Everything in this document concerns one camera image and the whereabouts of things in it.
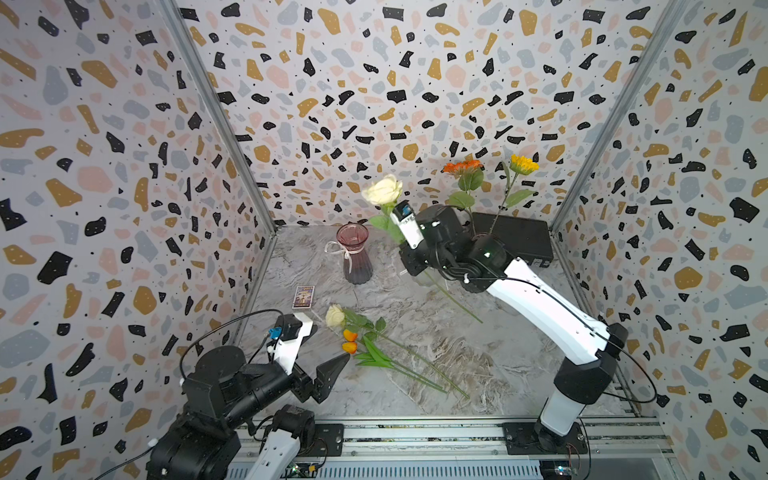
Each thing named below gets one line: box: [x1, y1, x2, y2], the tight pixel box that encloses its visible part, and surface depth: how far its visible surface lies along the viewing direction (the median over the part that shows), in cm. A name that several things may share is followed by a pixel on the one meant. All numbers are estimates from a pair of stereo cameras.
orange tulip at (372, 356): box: [342, 341, 448, 395], surface depth 88 cm
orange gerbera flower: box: [440, 160, 485, 233], surface depth 86 cm
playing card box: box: [292, 285, 315, 309], surface depth 100 cm
